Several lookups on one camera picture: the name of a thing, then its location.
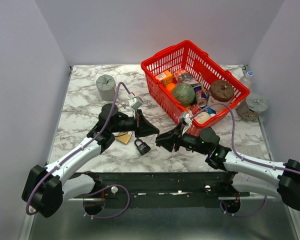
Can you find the clear plastic snack bag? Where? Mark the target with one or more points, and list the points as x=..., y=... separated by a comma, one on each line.
x=182, y=75

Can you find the red bull drink can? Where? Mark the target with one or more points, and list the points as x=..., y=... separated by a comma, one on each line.
x=201, y=98

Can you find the clear water bottle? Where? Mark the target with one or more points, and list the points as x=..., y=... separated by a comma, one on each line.
x=246, y=80

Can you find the orange ball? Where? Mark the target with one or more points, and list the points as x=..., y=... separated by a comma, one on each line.
x=170, y=87

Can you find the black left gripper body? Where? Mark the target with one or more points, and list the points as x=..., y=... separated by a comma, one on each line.
x=127, y=124

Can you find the grey roll on right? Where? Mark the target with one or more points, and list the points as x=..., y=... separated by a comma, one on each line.
x=252, y=106

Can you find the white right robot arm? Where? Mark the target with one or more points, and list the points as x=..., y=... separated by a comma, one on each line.
x=276, y=179

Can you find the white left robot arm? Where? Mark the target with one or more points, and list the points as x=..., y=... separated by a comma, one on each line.
x=48, y=186

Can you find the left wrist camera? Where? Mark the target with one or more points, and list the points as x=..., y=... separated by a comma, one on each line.
x=135, y=103

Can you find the orange yellow snack box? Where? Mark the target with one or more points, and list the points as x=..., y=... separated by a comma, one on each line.
x=165, y=77

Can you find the green netted melon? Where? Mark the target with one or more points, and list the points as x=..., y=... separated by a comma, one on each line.
x=184, y=94

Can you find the brass padlock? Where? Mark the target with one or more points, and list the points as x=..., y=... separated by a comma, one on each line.
x=124, y=137

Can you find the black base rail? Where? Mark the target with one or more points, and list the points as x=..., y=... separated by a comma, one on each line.
x=153, y=190

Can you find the red plastic shopping basket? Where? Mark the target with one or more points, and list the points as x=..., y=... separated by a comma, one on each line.
x=186, y=55

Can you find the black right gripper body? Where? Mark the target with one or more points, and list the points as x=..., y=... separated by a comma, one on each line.
x=188, y=141

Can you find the grey wrapped toilet roll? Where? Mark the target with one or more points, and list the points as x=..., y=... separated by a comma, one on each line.
x=106, y=86

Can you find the black padlock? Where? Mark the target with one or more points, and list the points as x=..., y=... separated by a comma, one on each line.
x=142, y=147

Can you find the brown wrapped toilet roll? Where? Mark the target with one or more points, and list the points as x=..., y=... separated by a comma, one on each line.
x=220, y=91

